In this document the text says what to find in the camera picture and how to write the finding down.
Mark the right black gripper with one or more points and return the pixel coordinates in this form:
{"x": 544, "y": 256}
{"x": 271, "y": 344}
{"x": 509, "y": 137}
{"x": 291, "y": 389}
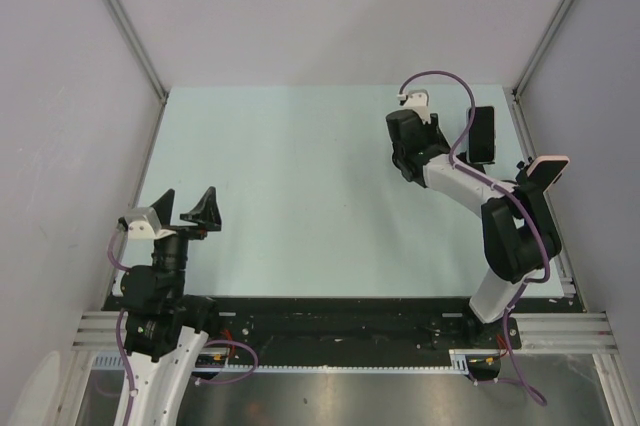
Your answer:
{"x": 433, "y": 130}

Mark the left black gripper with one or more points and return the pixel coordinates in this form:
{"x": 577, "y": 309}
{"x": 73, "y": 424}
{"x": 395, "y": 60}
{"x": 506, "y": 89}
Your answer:
{"x": 206, "y": 214}

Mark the black phone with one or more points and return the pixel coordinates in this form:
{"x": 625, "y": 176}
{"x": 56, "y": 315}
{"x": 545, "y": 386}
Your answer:
{"x": 481, "y": 136}

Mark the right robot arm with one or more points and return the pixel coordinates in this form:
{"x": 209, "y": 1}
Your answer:
{"x": 519, "y": 234}

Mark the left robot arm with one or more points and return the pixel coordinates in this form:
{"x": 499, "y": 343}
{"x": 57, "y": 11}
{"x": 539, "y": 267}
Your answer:
{"x": 160, "y": 330}

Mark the pink phone on round stand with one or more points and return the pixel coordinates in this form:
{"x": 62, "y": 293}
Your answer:
{"x": 539, "y": 173}

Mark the black round base stand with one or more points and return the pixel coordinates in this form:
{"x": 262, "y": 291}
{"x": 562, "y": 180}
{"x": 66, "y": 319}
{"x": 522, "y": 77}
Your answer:
{"x": 524, "y": 190}

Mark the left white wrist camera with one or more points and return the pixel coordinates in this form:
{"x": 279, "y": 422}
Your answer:
{"x": 143, "y": 224}

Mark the white slotted cable duct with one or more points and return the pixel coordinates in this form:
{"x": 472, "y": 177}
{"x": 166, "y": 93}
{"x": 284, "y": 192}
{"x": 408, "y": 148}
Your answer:
{"x": 454, "y": 364}

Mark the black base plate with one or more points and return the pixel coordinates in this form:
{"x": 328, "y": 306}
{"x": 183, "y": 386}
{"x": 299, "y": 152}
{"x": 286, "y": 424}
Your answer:
{"x": 352, "y": 332}

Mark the right aluminium frame post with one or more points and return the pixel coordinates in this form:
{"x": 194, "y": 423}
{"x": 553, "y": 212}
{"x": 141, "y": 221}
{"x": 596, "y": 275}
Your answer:
{"x": 553, "y": 27}

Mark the aluminium frame post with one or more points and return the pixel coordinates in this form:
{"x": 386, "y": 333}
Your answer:
{"x": 132, "y": 40}
{"x": 553, "y": 27}

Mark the left aluminium frame post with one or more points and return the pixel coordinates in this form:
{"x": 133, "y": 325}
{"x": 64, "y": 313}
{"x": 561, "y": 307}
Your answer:
{"x": 132, "y": 40}

